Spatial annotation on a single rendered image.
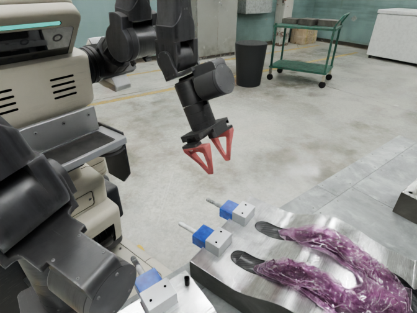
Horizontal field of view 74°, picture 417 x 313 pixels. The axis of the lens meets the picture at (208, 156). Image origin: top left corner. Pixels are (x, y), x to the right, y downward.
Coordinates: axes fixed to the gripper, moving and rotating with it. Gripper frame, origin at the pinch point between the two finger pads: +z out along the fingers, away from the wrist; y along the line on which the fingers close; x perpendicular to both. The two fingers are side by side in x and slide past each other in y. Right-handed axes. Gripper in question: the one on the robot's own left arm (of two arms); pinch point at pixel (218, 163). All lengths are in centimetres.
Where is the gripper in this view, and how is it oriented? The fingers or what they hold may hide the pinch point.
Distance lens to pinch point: 63.1
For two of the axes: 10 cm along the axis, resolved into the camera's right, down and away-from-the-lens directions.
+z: 3.5, 9.0, 2.5
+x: -7.2, 0.9, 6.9
